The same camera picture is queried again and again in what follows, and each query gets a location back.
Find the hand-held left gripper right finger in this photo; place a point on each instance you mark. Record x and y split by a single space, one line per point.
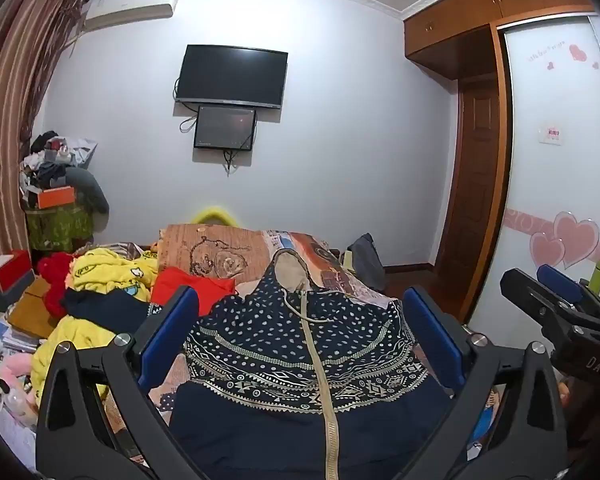
440 332

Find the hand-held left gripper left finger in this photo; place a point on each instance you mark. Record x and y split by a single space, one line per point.
167 332

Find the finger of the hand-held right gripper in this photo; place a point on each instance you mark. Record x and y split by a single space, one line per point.
530 295
560 280

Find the navy patterned hooded jacket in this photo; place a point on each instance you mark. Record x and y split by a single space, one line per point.
300 340

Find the pile of mixed clothes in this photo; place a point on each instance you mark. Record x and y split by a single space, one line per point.
50 157

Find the person's right hand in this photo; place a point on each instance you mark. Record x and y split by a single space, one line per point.
565 394

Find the green bottle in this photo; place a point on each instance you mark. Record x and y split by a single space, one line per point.
597 277

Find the dark navy garment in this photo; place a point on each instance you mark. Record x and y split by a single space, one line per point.
105 307

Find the yellow cartoon blanket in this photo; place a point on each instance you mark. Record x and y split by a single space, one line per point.
105 270

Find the newspaper print bedsheet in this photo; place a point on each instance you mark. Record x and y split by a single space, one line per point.
215 255

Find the white heart sticker sliding door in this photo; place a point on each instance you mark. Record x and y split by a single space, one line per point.
555 185

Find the dark grey bag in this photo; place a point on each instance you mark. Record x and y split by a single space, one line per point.
367 260

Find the yellow item in bag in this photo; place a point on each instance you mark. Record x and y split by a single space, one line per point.
347 260

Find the brown wooden door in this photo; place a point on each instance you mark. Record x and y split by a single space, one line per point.
472 185

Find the red knit garment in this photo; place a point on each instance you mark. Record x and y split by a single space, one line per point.
55 280

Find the yellow round chair back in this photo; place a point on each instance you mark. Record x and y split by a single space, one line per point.
215 211

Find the brown cardboard piece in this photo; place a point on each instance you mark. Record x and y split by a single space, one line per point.
30 312

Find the green patterned table cloth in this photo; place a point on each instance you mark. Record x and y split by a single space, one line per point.
55 230

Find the pink plush toy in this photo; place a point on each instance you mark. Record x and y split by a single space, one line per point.
15 375

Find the grey box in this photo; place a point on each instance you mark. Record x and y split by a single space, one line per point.
10 297

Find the grey long pillow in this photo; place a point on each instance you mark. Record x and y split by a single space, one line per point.
91 190

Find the stack of printed papers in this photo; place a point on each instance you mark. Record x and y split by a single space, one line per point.
2 340

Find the red box with white lid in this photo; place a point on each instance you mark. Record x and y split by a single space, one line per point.
12 267

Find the orange box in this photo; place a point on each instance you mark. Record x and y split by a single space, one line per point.
55 197

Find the striped brown curtain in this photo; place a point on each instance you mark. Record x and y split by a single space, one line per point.
15 110

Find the wooden wardrobe cabinet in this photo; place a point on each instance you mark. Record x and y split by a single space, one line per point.
455 25

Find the white air conditioner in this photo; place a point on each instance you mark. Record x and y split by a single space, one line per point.
130 5

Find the small black wall monitor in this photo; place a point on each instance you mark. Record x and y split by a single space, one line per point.
225 127

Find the large black wall television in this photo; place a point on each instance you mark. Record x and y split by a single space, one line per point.
230 76

